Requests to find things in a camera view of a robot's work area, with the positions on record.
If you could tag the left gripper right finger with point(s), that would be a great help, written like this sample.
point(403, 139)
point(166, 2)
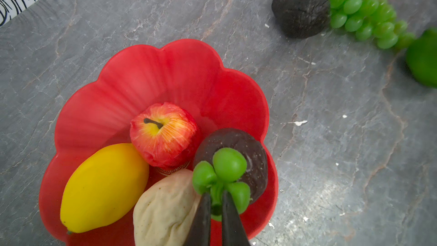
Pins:
point(233, 232)

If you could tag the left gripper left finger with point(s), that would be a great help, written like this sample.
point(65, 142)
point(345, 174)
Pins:
point(200, 231)

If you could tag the dark mangosteen with green calyx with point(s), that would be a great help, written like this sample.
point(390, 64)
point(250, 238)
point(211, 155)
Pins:
point(234, 161)

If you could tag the fake red apple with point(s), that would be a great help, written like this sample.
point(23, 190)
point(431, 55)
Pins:
point(165, 135)

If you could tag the yellow fake lemon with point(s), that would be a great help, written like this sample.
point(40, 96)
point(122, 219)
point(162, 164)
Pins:
point(104, 188)

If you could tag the red flower-shaped fruit bowl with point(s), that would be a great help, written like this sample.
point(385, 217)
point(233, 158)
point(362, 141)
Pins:
point(188, 73)

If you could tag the black fake avocado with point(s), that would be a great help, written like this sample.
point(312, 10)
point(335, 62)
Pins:
point(300, 19)

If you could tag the green fake grape bunch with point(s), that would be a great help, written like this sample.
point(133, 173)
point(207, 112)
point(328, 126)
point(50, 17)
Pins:
point(372, 19)

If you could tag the green fake lime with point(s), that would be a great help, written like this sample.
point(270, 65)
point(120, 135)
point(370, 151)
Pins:
point(421, 58)

